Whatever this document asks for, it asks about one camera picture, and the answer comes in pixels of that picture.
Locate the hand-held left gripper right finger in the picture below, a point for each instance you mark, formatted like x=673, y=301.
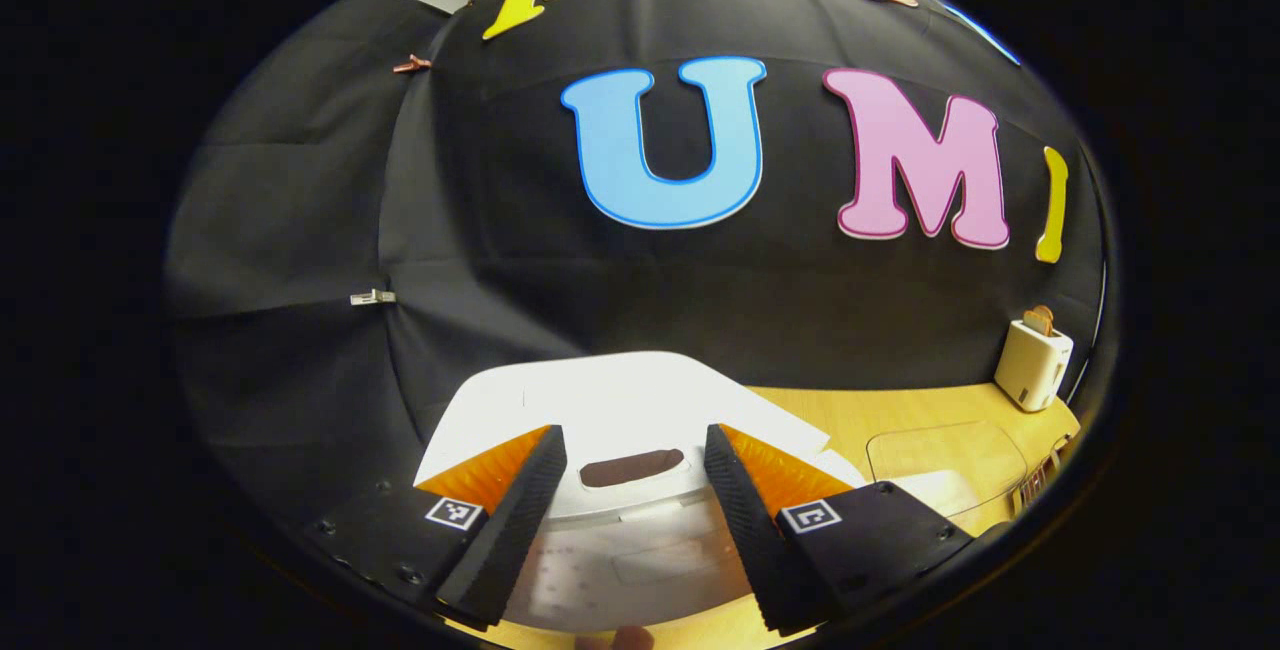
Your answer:
x=750, y=530

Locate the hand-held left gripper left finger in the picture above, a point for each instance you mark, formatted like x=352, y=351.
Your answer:
x=520, y=530

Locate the white rice cooker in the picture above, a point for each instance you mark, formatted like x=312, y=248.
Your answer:
x=620, y=400

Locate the clear plastic container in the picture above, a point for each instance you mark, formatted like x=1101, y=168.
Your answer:
x=950, y=450

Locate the silver cloth clip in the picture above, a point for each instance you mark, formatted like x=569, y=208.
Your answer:
x=372, y=298

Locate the small white toaster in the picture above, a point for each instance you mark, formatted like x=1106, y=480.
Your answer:
x=1030, y=370

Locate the toast bread slice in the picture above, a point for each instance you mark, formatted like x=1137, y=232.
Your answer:
x=1038, y=320

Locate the black backdrop cloth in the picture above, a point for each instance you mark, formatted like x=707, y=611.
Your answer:
x=300, y=230

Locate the copper cloth clip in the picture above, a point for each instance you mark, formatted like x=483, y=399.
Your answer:
x=412, y=64

